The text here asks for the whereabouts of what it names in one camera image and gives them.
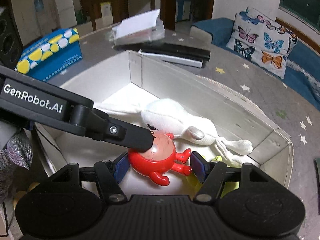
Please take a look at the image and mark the green round alien toy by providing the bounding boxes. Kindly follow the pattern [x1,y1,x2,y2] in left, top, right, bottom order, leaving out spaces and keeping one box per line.
[187,151,240,200]

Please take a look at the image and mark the red round doll toy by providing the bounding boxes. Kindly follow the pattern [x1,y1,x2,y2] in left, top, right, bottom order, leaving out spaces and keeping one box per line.
[128,130,191,186]

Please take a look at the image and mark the white plush rabbit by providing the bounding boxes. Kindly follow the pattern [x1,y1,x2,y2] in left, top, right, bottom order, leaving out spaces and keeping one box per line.
[94,98,253,167]

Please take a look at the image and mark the peanut shaped toy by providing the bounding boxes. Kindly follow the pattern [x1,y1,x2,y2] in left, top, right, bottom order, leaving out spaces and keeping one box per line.
[13,182,39,210]

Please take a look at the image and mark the grey gloved hand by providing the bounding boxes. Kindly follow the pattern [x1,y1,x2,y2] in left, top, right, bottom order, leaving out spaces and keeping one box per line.
[0,130,33,204]

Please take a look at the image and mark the blue yellow tissue box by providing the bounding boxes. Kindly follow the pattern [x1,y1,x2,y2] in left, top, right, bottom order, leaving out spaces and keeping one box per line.
[15,28,82,82]

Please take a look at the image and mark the black white storage box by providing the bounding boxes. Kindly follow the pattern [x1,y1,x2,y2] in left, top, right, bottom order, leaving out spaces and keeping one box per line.
[36,51,293,198]

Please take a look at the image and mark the water dispenser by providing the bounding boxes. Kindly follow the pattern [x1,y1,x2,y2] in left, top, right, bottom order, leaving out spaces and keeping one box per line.
[34,0,55,36]

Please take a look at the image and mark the white open paper box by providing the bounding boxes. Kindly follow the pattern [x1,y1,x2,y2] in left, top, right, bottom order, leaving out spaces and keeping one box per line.
[112,9,165,46]

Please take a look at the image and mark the white refrigerator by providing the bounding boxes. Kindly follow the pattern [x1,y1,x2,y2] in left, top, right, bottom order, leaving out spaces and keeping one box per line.
[54,0,77,29]

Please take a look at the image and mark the black white flat box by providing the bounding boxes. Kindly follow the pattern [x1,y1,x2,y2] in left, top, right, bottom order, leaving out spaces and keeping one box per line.
[114,42,210,68]

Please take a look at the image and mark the blue sofa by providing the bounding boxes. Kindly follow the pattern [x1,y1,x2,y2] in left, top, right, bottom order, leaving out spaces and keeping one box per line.
[190,17,319,109]

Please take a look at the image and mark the dark wooden console table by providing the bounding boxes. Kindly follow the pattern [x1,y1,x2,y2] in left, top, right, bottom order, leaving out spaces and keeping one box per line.
[88,0,155,31]

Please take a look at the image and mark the butterfly print pillow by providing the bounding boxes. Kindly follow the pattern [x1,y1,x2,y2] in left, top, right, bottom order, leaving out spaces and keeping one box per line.
[226,7,298,79]

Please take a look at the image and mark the dark glass window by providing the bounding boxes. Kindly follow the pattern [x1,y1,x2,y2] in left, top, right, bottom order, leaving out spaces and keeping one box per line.
[279,0,320,32]

